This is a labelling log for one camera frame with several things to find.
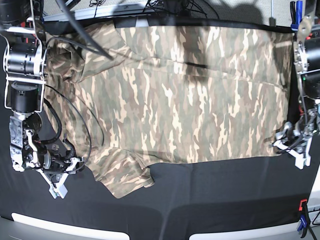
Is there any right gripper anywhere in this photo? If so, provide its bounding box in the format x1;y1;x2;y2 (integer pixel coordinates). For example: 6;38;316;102
23;139;84;184

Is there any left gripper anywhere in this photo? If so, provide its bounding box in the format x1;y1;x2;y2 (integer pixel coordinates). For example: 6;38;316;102
271;120;315;154

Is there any camouflage t-shirt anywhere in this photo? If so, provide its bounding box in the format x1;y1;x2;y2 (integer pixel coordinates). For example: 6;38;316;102
45;22;294;199

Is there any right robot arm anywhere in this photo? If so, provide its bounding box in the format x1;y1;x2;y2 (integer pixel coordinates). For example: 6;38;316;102
0;0;81;187

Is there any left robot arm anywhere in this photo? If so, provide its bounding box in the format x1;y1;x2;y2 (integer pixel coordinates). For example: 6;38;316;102
272;0;320;157

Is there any black table cloth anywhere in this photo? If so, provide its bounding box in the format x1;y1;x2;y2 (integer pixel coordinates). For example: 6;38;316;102
0;15;320;240

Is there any front right blue clamp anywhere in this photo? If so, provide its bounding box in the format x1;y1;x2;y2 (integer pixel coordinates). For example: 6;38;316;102
297;198;311;239

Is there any blue clamp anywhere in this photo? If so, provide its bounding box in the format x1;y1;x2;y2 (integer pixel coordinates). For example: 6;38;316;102
297;198;311;239
290;0;303;32

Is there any right rear blue clamp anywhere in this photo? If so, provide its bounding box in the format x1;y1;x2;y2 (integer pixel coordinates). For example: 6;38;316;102
290;0;303;32

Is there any thick black looped cable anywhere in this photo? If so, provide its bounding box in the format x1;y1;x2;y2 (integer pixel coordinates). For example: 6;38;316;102
56;0;113;61

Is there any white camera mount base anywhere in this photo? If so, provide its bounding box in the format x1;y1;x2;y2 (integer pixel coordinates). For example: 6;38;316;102
135;16;150;28

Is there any black cable bundle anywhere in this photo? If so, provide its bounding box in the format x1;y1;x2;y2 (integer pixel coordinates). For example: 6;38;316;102
89;0;221;20

